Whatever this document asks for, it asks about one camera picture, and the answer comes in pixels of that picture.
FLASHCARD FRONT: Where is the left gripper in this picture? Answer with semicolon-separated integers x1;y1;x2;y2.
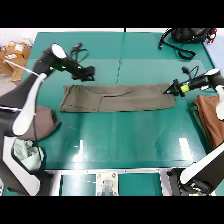
70;64;97;83

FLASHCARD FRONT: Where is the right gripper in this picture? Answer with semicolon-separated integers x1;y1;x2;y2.
165;79;188;98

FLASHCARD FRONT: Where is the olive brown garment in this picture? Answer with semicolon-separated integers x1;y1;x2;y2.
59;83;177;114

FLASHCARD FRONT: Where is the dark green garment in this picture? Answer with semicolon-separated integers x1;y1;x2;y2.
189;102;214;152

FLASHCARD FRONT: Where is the rust orange garment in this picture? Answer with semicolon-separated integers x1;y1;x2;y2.
194;94;224;149

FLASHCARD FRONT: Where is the black bag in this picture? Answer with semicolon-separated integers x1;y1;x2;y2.
158;27;218;61

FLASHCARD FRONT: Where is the brown cardboard box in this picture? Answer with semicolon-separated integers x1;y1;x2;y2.
0;39;33;85

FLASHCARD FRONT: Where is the pale green garment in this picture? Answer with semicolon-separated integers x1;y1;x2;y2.
12;138;45;172

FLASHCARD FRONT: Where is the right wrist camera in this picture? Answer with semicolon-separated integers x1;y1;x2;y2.
181;65;201;82

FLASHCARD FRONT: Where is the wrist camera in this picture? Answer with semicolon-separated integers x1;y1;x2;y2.
181;65;201;82
69;42;90;64

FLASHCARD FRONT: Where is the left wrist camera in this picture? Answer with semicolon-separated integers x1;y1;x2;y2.
69;42;90;64

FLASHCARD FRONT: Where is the silver frame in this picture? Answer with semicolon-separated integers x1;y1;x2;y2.
45;167;175;197

